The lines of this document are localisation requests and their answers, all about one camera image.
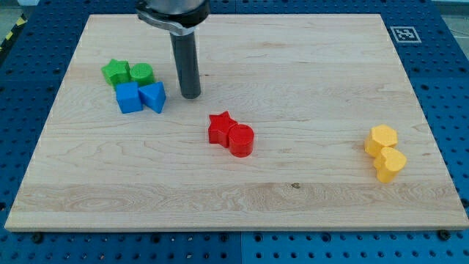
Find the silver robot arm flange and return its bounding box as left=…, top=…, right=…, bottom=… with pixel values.
left=135, top=0, right=210, bottom=36

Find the red star block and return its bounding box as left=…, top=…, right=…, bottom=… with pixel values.
left=208, top=111, right=237, bottom=148

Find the green star block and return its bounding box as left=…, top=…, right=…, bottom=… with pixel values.
left=101, top=59, right=130, bottom=89

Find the red cylinder block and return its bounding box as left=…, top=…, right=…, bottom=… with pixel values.
left=228, top=124, right=254, bottom=158

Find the light wooden board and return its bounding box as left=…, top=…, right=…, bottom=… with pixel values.
left=5, top=14, right=468, bottom=232

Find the blue triangle block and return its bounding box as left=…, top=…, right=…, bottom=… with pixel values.
left=139, top=81, right=166, bottom=114

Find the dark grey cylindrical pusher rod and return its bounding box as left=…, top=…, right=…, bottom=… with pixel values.
left=170, top=32, right=201, bottom=99

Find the green cylinder block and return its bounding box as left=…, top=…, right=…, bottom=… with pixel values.
left=130, top=63, right=155, bottom=87

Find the blue cube block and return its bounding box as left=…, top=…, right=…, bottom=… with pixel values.
left=116, top=81, right=143, bottom=114

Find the yellow hexagon block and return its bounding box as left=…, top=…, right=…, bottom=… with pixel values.
left=364, top=124, right=398, bottom=157

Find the yellow heart block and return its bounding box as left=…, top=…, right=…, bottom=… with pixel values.
left=373, top=147, right=407, bottom=183

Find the white fiducial marker tag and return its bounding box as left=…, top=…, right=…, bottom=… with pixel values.
left=390, top=26, right=421, bottom=43

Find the black bolt front left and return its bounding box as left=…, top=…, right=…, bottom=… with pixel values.
left=30, top=232, right=44, bottom=244

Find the black bolt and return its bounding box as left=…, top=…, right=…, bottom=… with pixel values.
left=437, top=230, right=451, bottom=241
left=30, top=232, right=44, bottom=244

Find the black bolt front right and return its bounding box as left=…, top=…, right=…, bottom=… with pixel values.
left=437, top=230, right=451, bottom=241

